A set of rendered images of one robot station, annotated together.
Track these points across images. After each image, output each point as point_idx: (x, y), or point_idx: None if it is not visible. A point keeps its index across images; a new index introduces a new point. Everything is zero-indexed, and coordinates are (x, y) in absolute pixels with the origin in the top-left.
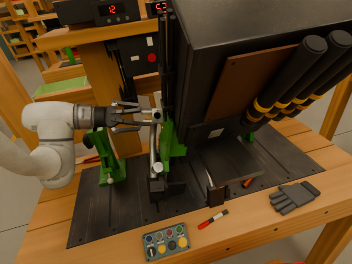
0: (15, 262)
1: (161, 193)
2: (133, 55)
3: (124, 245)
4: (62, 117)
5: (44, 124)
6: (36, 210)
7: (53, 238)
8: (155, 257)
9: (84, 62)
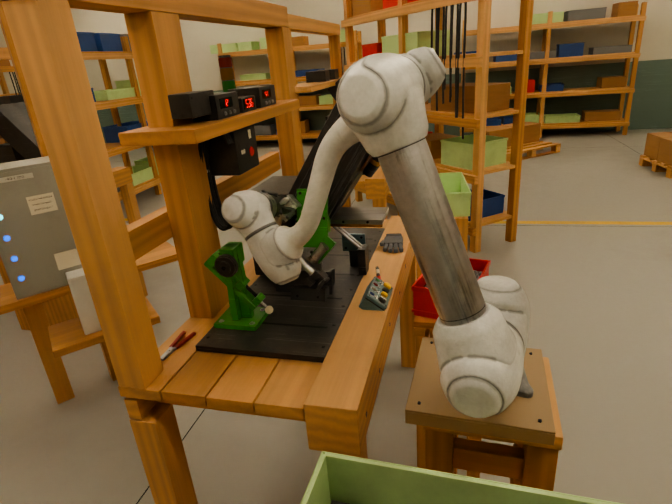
0: (297, 406)
1: (326, 286)
2: (242, 148)
3: (357, 320)
4: (266, 200)
5: (263, 207)
6: (220, 396)
7: (292, 375)
8: (387, 302)
9: (184, 166)
